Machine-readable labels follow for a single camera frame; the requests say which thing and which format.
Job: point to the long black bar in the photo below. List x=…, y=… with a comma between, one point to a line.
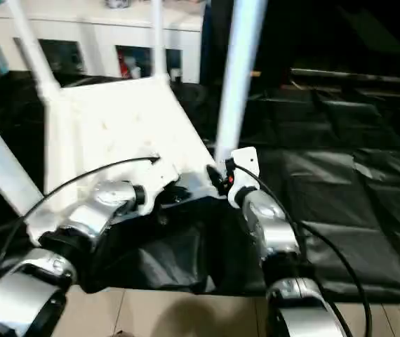
x=361, y=76

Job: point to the small grey crumpled object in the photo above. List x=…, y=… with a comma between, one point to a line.
x=118, y=3

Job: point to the white plastic table top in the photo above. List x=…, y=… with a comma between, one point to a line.
x=116, y=126

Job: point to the black table mat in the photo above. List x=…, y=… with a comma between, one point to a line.
x=354, y=182

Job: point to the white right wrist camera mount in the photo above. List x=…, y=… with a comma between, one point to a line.
x=245, y=165

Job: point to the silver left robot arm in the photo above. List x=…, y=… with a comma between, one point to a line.
x=95, y=217

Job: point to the white glass-door cabinet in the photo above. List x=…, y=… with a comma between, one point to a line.
x=95, y=28

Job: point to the small orange label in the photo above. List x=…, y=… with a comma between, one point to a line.
x=255, y=74

